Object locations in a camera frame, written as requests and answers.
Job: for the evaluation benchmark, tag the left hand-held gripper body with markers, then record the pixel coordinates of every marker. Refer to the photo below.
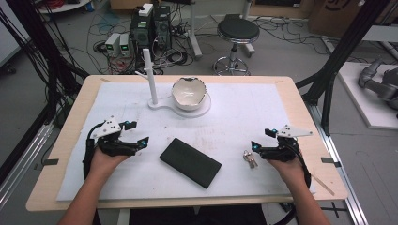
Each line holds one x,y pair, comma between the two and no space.
108,127

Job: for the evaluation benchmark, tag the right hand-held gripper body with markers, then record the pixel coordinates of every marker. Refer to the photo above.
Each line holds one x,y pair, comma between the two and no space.
286,146

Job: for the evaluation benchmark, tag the person's right hand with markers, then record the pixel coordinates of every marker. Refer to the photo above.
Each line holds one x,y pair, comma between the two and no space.
289,172

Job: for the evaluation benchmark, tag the person's left hand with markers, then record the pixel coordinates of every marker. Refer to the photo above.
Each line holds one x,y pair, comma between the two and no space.
104,162

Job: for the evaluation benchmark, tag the silver bunch of keys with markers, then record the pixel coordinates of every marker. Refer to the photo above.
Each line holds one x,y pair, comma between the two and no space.
250,158

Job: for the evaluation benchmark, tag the white foam mat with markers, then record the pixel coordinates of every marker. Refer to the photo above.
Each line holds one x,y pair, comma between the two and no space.
237,125

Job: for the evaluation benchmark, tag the black tape strip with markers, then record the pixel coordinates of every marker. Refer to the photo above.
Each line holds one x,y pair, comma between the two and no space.
50,162
328,160

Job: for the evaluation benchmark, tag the white key stand with base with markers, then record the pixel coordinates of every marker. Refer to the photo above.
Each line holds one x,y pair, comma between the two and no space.
152,87

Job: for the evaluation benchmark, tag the black leather wallet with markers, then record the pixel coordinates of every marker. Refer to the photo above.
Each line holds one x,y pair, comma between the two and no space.
190,162

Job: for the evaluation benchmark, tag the thin wooden strip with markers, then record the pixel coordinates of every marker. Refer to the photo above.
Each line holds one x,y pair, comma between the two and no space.
322,184

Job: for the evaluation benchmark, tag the white ceramic bowl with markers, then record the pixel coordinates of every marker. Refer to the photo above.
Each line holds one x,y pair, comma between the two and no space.
188,93

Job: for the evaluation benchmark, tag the white table leg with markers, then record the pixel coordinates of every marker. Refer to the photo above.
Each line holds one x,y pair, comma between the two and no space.
123,217

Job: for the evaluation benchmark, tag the grey bench power supply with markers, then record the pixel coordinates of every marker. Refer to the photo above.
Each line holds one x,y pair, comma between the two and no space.
112,44
125,45

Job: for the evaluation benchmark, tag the white floor board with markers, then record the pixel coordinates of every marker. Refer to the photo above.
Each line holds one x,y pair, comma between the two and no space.
367,109

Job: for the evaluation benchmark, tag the black computer tower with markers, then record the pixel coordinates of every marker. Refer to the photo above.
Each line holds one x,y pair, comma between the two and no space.
162,28
141,33

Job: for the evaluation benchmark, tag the black round stool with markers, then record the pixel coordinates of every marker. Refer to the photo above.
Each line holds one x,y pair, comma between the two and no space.
237,31

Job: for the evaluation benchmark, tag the white desk leg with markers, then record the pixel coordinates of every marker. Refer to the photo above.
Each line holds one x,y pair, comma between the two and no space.
194,34

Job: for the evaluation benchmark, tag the white box on computer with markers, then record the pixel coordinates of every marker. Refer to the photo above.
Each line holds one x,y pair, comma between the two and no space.
145,9

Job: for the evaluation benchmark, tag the brown cardboard box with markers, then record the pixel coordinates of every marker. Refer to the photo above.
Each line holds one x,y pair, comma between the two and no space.
334,17

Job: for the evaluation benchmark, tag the aluminium frame rail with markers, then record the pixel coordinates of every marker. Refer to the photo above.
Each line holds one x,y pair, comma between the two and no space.
22,162
341,181

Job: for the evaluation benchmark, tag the black metal frame post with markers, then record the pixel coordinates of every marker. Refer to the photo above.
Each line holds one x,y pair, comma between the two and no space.
344,47

